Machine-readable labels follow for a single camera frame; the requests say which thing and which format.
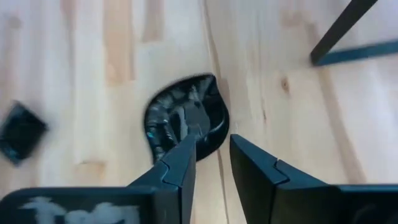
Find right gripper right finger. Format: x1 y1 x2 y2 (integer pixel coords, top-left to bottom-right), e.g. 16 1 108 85
230 134 327 224

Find black leaf-shaped plate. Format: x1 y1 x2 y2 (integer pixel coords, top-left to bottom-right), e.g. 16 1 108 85
143 73 231 164

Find small black square plate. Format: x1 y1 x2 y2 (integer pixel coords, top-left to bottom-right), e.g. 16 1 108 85
0 100 50 166

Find black perforated metal shelf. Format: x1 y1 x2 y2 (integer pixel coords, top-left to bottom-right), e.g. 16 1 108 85
310 0 398 67

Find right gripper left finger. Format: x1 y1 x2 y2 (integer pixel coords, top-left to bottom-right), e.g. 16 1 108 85
126 134 197 224

